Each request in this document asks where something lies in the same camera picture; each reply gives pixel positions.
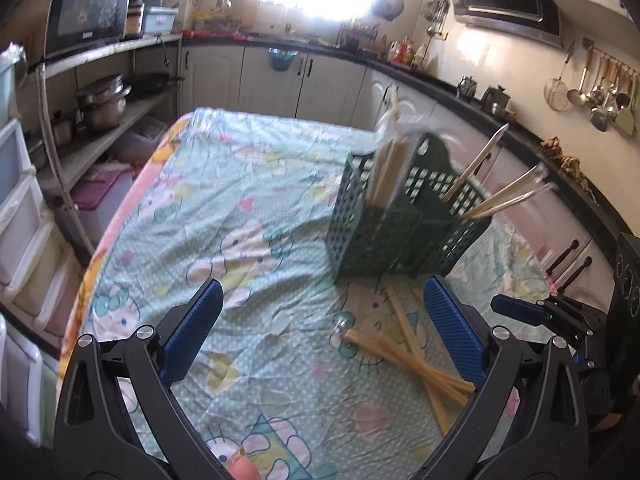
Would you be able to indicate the blue plastic box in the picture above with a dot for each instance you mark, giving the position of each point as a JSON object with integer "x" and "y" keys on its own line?
{"x": 158, "y": 20}

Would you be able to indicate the plastic drawer tower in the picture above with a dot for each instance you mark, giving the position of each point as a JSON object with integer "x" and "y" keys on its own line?
{"x": 39, "y": 273}

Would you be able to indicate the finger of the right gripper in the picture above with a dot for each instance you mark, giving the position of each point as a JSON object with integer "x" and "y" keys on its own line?
{"x": 519, "y": 310}

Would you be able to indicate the dark metal pot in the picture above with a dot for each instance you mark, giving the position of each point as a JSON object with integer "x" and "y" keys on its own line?
{"x": 495, "y": 102}

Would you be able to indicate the red condiment bottle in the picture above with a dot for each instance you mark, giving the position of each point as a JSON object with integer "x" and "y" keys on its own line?
{"x": 404, "y": 52}

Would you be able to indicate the purple lidded container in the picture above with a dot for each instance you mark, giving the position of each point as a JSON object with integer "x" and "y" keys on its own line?
{"x": 98, "y": 195}

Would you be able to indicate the small wall fan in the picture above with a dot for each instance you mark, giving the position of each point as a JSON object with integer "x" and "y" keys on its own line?
{"x": 388, "y": 10}

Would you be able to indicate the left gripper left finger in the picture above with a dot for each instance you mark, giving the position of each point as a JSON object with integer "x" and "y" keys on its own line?
{"x": 94, "y": 437}

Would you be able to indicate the steel ladle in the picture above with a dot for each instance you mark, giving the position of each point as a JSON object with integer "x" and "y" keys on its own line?
{"x": 576, "y": 96}

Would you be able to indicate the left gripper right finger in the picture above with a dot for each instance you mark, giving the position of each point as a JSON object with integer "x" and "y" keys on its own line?
{"x": 527, "y": 417}

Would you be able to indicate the bunch of bananas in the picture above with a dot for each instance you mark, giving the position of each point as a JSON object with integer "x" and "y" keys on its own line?
{"x": 568, "y": 163}

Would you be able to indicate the person's left hand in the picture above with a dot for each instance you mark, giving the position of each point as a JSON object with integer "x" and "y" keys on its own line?
{"x": 241, "y": 467}

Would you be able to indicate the steel kettle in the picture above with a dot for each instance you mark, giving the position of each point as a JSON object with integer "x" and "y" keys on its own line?
{"x": 466, "y": 89}

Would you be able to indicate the stacked steel pots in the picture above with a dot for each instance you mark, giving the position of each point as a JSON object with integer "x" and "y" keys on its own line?
{"x": 103, "y": 102}

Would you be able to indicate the floral hello kitty tablecloth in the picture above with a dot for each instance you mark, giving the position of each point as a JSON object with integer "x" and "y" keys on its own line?
{"x": 247, "y": 199}

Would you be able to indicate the black frying pan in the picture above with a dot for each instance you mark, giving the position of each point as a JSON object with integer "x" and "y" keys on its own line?
{"x": 150, "y": 84}

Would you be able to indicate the blue hanging basket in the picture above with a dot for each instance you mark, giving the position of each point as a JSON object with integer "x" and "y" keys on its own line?
{"x": 281, "y": 60}

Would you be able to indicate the black microwave oven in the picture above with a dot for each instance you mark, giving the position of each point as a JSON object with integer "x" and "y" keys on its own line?
{"x": 73, "y": 24}

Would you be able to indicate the wire skimmer strainer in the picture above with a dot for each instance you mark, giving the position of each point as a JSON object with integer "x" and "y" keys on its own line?
{"x": 555, "y": 89}

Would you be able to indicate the metal shelf rack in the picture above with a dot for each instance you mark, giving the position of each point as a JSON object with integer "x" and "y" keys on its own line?
{"x": 68, "y": 163}

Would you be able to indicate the dark green utensil basket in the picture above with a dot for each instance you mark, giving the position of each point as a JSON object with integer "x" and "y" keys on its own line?
{"x": 418, "y": 234}

